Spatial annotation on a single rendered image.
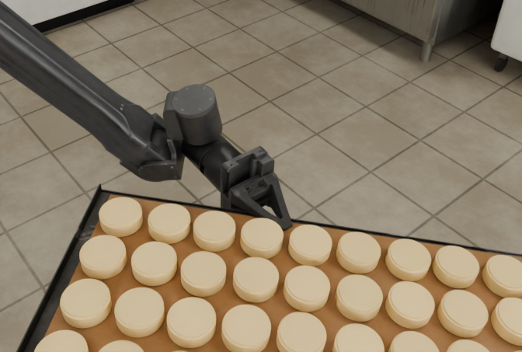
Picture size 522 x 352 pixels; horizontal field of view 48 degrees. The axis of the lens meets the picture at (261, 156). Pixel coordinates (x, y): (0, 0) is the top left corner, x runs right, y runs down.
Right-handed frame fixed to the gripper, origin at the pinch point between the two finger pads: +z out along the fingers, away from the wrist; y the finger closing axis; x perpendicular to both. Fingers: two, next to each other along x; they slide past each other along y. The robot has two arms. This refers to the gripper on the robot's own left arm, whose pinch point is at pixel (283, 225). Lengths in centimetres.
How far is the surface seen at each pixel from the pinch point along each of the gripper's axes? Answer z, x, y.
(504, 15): -80, -196, 65
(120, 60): -195, -65, 105
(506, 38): -75, -197, 75
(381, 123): -83, -130, 98
